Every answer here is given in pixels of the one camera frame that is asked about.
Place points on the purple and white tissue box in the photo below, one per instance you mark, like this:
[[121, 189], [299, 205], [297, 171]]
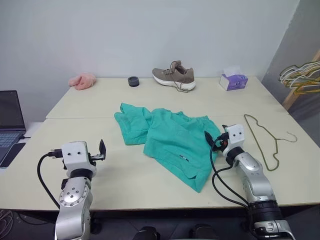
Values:
[[233, 82]]

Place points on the black round lid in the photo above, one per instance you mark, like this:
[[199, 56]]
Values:
[[133, 81]]

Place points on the black smartphone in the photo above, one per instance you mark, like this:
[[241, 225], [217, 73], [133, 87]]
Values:
[[13, 153]]

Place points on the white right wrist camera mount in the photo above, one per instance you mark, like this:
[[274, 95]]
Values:
[[235, 136]]

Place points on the green garment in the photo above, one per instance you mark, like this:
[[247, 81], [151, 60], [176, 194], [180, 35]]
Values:
[[170, 135]]

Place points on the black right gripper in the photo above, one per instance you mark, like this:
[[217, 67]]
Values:
[[221, 142]]

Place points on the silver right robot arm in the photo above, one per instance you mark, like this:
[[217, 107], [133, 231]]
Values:
[[255, 180]]

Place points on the dark laptop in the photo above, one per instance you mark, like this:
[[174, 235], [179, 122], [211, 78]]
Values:
[[10, 112]]

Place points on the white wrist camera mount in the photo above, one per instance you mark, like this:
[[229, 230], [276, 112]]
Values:
[[75, 155], [235, 136]]

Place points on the pink plush cloth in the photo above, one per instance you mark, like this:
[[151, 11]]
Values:
[[83, 81]]

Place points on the dark rounded shape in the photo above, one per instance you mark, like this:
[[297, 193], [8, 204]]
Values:
[[147, 233], [202, 232]]

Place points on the brown sneaker with white sole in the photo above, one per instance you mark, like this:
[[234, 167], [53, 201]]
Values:
[[175, 75]]

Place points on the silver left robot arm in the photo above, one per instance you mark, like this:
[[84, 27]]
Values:
[[75, 197]]

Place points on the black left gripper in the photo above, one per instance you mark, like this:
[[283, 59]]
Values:
[[98, 158]]

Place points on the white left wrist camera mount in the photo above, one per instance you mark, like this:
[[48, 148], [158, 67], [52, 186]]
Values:
[[75, 155]]

